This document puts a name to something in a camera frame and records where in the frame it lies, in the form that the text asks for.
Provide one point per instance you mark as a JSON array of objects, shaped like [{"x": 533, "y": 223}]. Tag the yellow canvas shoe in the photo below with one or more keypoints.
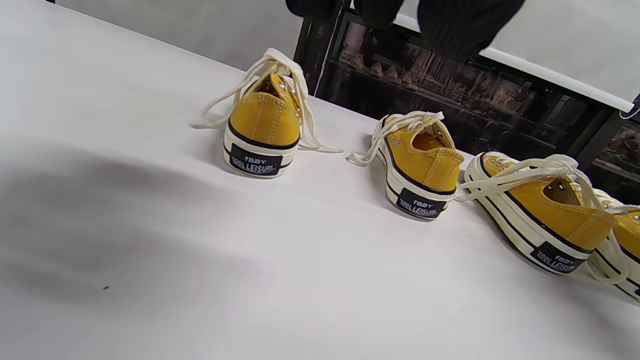
[
  {"x": 435, "y": 165},
  {"x": 265, "y": 120},
  {"x": 627, "y": 240},
  {"x": 565, "y": 215}
]

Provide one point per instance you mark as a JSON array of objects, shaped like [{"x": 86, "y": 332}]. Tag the black window post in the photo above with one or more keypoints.
[
  {"x": 595, "y": 135},
  {"x": 312, "y": 55}
]

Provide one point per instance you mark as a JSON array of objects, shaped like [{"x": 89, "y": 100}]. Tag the white roller blind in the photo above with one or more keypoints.
[
  {"x": 200, "y": 25},
  {"x": 575, "y": 40}
]

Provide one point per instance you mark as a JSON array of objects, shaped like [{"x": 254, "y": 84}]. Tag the person's left hand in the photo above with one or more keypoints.
[{"x": 460, "y": 25}]

